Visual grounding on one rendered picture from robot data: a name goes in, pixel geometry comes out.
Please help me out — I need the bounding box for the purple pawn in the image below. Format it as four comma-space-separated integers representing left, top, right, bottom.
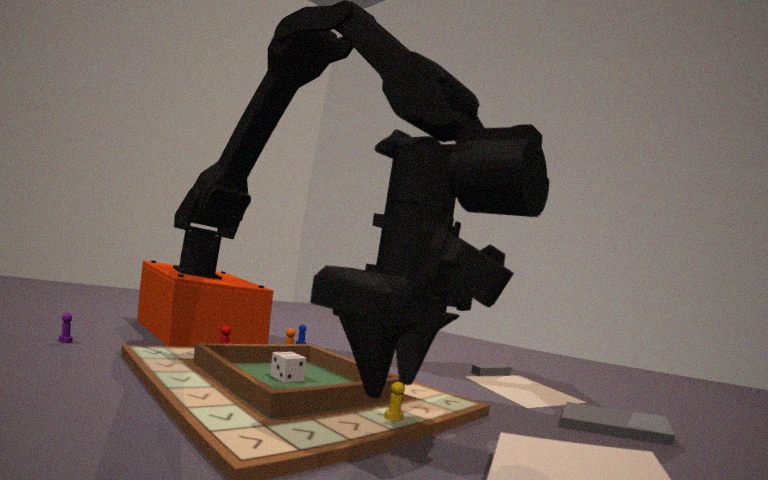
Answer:
59, 312, 73, 343

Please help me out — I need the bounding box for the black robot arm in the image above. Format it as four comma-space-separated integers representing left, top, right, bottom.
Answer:
173, 0, 550, 308

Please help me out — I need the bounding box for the red game pawn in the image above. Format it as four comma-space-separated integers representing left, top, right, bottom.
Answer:
221, 325, 231, 344

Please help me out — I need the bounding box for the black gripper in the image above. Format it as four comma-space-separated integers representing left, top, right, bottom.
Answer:
311, 202, 473, 398

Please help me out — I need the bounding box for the blue pawn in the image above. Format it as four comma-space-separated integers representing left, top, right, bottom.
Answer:
296, 324, 307, 345

